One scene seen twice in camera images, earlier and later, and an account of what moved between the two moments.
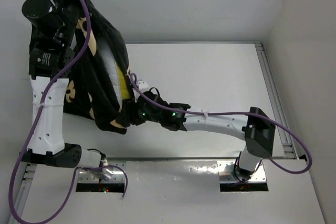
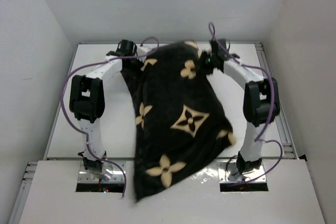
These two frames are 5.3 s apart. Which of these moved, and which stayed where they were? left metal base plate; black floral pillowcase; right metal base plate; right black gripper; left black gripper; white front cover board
Moved: black floral pillowcase; right black gripper; left black gripper
Stayed: white front cover board; right metal base plate; left metal base plate
